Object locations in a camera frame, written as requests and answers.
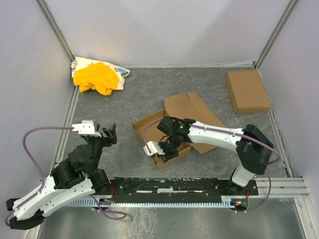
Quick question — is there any aluminium frame post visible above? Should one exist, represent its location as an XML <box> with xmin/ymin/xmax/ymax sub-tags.
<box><xmin>254</xmin><ymin>0</ymin><xmax>299</xmax><ymax>69</ymax></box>
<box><xmin>35</xmin><ymin>0</ymin><xmax>74</xmax><ymax>62</ymax></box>

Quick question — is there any left aluminium frame post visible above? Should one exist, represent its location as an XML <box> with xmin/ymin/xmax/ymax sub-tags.
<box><xmin>35</xmin><ymin>0</ymin><xmax>74</xmax><ymax>62</ymax></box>

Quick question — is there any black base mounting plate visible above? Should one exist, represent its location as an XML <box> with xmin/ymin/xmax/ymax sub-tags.
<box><xmin>105</xmin><ymin>177</ymin><xmax>258</xmax><ymax>203</ymax></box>

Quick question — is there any aluminium front rail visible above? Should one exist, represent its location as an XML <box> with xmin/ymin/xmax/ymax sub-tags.
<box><xmin>256</xmin><ymin>177</ymin><xmax>309</xmax><ymax>198</ymax></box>

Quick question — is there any white patterned cloth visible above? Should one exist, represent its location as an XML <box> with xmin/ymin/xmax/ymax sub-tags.
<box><xmin>71</xmin><ymin>57</ymin><xmax>130</xmax><ymax>91</ymax></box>

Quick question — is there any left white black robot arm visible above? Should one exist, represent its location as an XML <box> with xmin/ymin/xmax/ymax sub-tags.
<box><xmin>5</xmin><ymin>120</ymin><xmax>117</xmax><ymax>230</ymax></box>

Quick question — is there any brown cardboard box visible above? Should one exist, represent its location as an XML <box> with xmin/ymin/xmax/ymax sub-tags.
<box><xmin>133</xmin><ymin>92</ymin><xmax>225</xmax><ymax>169</ymax></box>
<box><xmin>225</xmin><ymin>70</ymin><xmax>271</xmax><ymax>114</ymax></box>

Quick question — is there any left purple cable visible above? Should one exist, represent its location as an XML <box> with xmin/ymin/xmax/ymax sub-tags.
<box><xmin>4</xmin><ymin>125</ymin><xmax>127</xmax><ymax>227</ymax></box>

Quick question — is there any closed brown cardboard box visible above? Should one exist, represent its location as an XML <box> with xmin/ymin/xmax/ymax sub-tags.
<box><xmin>225</xmin><ymin>70</ymin><xmax>271</xmax><ymax>114</ymax></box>

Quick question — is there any right aluminium frame post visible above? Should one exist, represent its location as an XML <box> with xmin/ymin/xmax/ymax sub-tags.
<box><xmin>254</xmin><ymin>0</ymin><xmax>299</xmax><ymax>69</ymax></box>

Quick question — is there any yellow crumpled cloth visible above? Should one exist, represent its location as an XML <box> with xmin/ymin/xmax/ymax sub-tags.
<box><xmin>73</xmin><ymin>62</ymin><xmax>120</xmax><ymax>96</ymax></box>

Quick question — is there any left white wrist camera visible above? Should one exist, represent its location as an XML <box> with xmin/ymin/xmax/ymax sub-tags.
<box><xmin>71</xmin><ymin>119</ymin><xmax>102</xmax><ymax>137</ymax></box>

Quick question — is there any light blue slotted cable duct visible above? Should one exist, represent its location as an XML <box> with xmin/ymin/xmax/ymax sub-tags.
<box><xmin>66</xmin><ymin>196</ymin><xmax>237</xmax><ymax>208</ymax></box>

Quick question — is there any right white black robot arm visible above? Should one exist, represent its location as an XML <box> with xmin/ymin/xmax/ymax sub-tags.
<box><xmin>145</xmin><ymin>117</ymin><xmax>276</xmax><ymax>187</ymax></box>

